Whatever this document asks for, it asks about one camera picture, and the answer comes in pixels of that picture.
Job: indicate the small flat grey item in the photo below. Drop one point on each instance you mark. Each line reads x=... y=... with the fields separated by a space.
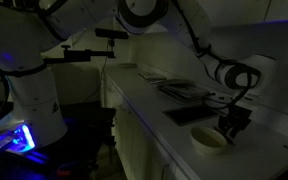
x=128 y=66

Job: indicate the white round bowl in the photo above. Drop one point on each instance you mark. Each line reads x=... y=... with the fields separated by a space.
x=206 y=141

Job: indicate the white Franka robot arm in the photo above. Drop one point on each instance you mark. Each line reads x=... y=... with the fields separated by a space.
x=30 y=96

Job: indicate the white lower counter cabinet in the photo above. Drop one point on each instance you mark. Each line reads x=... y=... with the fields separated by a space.
x=130 y=140

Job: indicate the white upper wall cabinet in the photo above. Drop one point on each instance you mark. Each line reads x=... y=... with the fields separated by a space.
x=237 y=10

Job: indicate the flat dark rectangular pad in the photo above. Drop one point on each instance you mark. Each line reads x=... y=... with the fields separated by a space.
x=151 y=76

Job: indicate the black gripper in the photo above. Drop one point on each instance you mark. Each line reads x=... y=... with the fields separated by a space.
x=236 y=116

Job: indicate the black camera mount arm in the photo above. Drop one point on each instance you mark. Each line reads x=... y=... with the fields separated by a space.
x=84 y=55

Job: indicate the stack of dark flat trays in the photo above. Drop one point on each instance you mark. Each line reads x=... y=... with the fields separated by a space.
x=182 y=90

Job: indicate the black bar stereo camera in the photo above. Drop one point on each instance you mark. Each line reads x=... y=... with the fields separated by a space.
x=111 y=33

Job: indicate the black robot cart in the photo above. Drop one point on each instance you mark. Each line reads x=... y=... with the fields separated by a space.
x=84 y=133

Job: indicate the blue lit robot base plate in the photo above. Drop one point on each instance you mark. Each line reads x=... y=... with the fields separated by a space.
x=15 y=140

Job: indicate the red pen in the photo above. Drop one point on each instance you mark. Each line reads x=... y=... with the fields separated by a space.
x=231 y=142

